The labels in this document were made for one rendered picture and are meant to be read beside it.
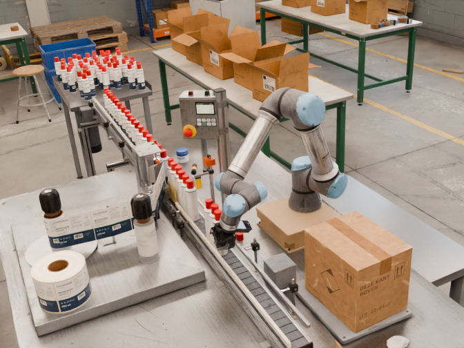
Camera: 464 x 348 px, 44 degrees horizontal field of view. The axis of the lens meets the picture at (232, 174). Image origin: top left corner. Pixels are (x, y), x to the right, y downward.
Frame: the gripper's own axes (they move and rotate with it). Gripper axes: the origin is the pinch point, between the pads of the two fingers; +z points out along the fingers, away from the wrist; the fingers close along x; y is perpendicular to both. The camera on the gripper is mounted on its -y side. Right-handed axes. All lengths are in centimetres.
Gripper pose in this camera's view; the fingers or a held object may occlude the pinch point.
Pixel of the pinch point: (226, 246)
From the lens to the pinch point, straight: 239.7
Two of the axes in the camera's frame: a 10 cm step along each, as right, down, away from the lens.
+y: -9.0, 2.5, -3.5
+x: 4.0, 7.8, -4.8
